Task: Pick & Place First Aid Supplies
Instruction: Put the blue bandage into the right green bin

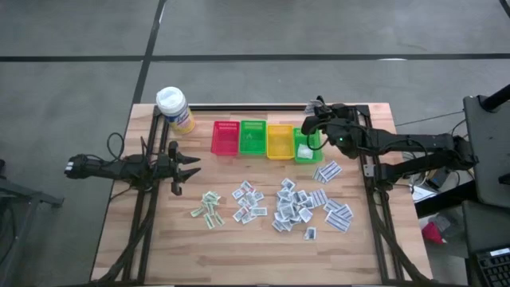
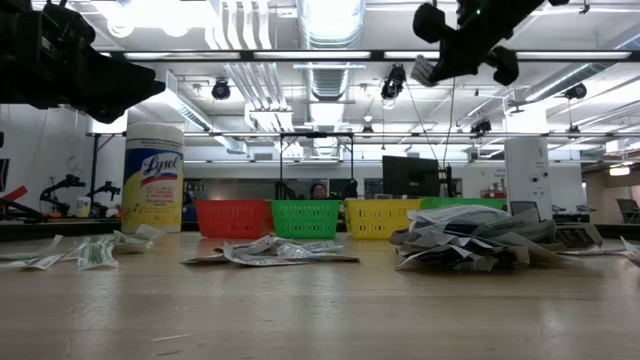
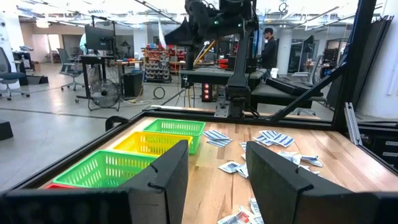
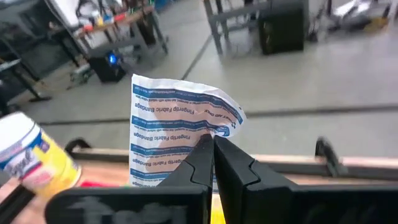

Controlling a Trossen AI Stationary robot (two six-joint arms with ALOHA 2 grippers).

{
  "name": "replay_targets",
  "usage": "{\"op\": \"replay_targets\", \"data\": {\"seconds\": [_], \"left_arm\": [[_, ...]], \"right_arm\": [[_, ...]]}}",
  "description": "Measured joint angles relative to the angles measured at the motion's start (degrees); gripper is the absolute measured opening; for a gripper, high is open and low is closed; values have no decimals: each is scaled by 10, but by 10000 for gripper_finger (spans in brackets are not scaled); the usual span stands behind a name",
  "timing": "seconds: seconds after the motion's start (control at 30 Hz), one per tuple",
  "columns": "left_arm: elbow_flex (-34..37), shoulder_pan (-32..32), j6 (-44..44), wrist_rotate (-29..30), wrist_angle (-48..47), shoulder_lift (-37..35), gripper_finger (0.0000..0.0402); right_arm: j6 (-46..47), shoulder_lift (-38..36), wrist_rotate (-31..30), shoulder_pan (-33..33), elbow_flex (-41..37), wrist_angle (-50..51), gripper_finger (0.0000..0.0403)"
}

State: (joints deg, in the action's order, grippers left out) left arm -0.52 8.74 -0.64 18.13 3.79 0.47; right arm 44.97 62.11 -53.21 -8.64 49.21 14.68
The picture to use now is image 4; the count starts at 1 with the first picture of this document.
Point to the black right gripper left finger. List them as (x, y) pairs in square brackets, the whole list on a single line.
[(186, 199)]

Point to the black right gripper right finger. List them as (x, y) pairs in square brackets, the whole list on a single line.
[(264, 202)]

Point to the blue striped bandage packet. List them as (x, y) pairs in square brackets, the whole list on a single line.
[(168, 124)]

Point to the black box with blue light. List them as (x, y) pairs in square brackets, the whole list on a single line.
[(107, 70)]

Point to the Lysol wipes canister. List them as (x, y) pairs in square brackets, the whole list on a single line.
[(34, 155)]

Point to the wooden top workbench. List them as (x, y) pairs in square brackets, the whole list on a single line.
[(118, 21)]

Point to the black standing desk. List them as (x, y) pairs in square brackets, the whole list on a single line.
[(31, 46)]

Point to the black aluminium rig frame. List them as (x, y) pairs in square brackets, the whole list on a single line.
[(367, 177)]

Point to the grey metal table frame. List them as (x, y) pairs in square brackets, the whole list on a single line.
[(217, 25)]

